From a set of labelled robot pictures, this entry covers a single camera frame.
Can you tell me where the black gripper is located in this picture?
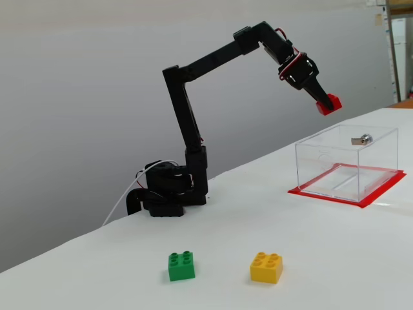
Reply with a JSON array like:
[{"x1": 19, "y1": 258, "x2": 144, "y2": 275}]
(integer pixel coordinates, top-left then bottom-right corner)
[{"x1": 277, "y1": 55, "x2": 336, "y2": 112}]

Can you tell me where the red lego brick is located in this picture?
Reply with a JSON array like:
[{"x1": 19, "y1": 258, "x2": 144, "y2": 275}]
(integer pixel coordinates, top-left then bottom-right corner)
[{"x1": 316, "y1": 93, "x2": 343, "y2": 116}]

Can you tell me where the silver box lock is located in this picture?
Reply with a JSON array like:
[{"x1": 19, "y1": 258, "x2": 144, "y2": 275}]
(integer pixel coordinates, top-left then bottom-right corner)
[{"x1": 350, "y1": 132, "x2": 374, "y2": 146}]

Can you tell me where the transparent plastic box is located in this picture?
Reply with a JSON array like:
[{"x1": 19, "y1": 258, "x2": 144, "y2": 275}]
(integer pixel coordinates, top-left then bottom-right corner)
[{"x1": 295, "y1": 124, "x2": 399, "y2": 203}]

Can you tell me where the yellow lego brick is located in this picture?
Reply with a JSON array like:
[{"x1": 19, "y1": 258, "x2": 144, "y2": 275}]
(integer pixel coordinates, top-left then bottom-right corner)
[{"x1": 250, "y1": 251, "x2": 284, "y2": 285}]

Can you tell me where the green lego brick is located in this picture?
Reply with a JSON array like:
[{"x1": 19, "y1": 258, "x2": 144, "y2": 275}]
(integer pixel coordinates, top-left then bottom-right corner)
[{"x1": 167, "y1": 250, "x2": 196, "y2": 282}]

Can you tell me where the brown wooden desk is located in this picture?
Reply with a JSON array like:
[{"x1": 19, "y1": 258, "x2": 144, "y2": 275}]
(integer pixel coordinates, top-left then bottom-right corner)
[{"x1": 387, "y1": 98, "x2": 413, "y2": 109}]

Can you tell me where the black table clamp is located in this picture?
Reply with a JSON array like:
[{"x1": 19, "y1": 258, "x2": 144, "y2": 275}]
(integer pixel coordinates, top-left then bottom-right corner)
[{"x1": 125, "y1": 188, "x2": 149, "y2": 216}]

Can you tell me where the red white gripper servo wire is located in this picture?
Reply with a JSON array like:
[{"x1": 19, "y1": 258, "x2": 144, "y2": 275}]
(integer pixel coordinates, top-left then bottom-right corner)
[{"x1": 277, "y1": 50, "x2": 307, "y2": 82}]

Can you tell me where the grey metal shelf post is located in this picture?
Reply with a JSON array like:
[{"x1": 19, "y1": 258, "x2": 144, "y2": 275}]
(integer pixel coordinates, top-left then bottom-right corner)
[{"x1": 385, "y1": 0, "x2": 403, "y2": 103}]

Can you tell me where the red tape frame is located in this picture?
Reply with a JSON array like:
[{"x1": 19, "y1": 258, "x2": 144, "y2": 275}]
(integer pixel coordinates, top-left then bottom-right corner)
[{"x1": 287, "y1": 162, "x2": 407, "y2": 209}]

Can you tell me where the white cable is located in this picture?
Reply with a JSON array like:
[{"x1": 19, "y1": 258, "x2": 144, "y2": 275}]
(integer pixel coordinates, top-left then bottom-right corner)
[{"x1": 102, "y1": 160, "x2": 179, "y2": 227}]

